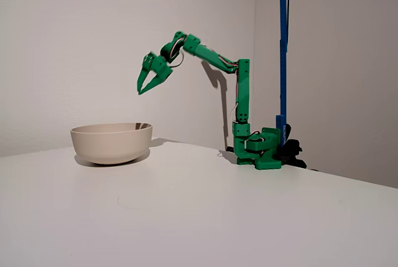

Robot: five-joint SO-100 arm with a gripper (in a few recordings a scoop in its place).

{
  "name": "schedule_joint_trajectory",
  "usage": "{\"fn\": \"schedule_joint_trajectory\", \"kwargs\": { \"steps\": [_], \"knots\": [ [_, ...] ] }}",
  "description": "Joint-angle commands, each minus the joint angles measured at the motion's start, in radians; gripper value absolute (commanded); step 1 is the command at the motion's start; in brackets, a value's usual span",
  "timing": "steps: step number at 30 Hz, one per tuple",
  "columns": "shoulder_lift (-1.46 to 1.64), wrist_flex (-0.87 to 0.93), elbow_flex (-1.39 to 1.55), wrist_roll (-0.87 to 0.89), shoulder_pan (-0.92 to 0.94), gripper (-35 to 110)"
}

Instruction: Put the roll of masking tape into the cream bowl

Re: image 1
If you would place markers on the blue vertical clamp bar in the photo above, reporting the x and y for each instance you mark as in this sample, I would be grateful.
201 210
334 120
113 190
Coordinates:
283 61

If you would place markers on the beige round bowl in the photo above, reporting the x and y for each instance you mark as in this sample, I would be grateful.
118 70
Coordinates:
99 145

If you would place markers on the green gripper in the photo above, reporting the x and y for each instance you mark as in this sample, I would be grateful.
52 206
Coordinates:
159 69

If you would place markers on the green 3D-printed robot arm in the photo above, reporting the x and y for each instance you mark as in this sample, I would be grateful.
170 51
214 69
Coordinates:
244 92

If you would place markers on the small black clamp foot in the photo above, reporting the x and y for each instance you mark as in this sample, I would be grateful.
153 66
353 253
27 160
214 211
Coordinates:
231 148

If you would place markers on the cream masking tape roll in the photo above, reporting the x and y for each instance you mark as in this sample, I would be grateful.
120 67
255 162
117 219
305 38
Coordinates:
142 126

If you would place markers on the large black table clamp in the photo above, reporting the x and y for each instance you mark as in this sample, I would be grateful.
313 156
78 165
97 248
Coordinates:
293 152

